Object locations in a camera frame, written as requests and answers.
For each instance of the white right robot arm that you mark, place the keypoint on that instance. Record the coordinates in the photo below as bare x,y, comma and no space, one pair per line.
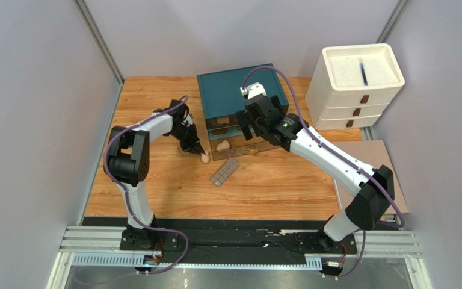
372,189

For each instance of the black table edge rail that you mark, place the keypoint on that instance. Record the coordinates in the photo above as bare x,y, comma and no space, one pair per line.
229,242

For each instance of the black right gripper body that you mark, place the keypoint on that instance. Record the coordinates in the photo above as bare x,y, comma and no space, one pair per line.
252,121

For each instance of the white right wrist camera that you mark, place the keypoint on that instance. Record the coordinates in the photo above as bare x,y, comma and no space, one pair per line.
253,90

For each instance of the teal drawer organizer box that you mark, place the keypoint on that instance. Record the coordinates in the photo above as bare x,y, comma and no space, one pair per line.
221,96

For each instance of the beige makeup sponge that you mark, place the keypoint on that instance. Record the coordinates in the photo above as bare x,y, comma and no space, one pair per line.
224,145
205,157

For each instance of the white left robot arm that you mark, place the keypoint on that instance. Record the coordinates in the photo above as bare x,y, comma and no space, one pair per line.
127,163

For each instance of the white three-drawer cabinet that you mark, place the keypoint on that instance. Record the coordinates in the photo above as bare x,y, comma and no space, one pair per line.
337,97

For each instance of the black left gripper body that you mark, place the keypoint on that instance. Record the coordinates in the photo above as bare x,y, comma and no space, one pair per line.
187,135

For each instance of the transparent drawer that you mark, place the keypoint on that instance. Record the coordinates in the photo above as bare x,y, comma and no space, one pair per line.
238,144

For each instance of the dark blue pen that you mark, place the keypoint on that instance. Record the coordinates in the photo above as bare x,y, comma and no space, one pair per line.
363,72

